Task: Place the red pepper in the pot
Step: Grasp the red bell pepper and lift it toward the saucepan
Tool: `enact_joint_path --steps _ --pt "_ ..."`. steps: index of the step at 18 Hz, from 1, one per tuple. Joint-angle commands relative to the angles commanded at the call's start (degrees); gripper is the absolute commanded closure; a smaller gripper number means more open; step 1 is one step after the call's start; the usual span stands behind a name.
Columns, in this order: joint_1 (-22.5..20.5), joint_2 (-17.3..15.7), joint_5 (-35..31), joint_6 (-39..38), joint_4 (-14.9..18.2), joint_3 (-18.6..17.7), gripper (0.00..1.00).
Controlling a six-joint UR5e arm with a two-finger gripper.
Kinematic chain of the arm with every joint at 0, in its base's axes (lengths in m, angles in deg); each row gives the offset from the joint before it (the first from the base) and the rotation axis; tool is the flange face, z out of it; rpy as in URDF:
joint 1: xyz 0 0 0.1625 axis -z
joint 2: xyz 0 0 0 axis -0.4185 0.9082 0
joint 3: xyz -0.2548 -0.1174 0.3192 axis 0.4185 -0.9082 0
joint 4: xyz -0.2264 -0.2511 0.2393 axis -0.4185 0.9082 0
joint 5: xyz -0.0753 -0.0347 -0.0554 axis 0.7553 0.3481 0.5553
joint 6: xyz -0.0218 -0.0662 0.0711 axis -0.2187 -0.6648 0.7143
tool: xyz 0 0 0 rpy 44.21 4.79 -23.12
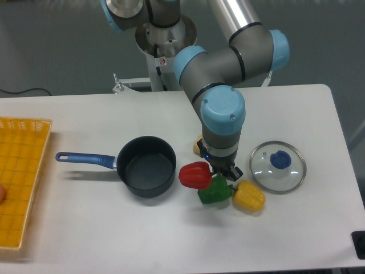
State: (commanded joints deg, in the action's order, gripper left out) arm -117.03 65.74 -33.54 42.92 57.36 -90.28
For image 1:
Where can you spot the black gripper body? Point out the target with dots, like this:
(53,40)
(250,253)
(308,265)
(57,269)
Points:
(218,158)

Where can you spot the red bell pepper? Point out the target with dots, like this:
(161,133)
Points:
(195,175)

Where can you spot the green bell pepper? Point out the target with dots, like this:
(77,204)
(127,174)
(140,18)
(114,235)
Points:
(218,191)

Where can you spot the yellow bell pepper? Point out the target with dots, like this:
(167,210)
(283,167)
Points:
(249,196)

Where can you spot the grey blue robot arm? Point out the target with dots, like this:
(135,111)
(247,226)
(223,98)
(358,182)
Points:
(221,109)

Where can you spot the dark pot with blue handle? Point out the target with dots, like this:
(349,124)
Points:
(146,165)

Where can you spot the beige potato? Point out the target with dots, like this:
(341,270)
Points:
(196,149)

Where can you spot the yellow woven basket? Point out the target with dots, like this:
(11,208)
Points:
(23,144)

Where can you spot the glass lid with blue knob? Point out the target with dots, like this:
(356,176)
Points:
(277,167)

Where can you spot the orange object at left edge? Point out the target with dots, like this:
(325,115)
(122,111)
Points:
(2,193)

